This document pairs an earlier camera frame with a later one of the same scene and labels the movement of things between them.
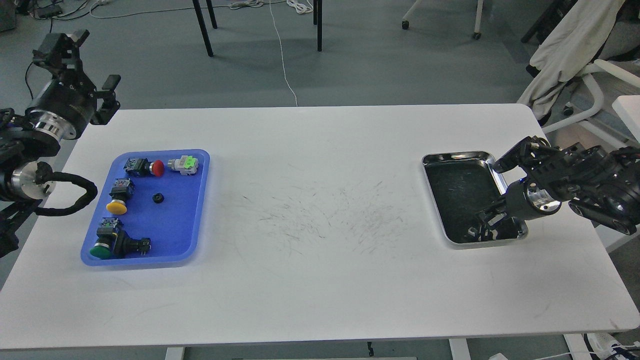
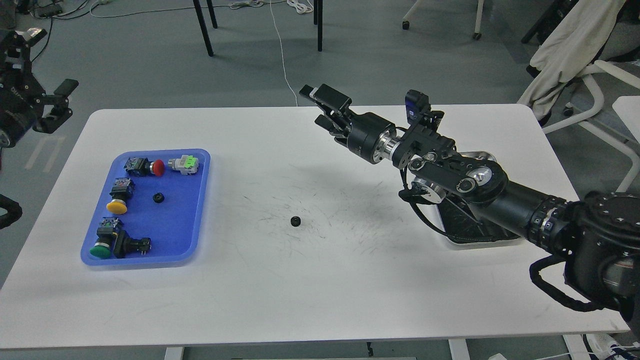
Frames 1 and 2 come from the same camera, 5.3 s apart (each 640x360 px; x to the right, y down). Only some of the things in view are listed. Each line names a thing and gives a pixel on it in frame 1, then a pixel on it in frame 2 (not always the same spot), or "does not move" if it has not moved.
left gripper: x=67 y=105 → x=19 y=107
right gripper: x=524 y=201 → x=372 y=138
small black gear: x=158 y=198 does not move
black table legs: x=317 y=11 does not move
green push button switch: x=106 y=233 does not move
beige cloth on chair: x=571 y=44 does not move
